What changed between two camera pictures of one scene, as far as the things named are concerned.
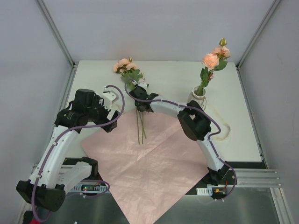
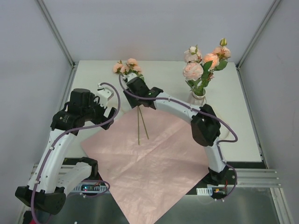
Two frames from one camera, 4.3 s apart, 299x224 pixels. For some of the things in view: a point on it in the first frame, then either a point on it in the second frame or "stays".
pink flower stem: [217, 60] stays
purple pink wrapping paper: [147, 164] stays
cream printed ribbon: [225, 123] → [224, 132]
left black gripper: [111, 121] stays
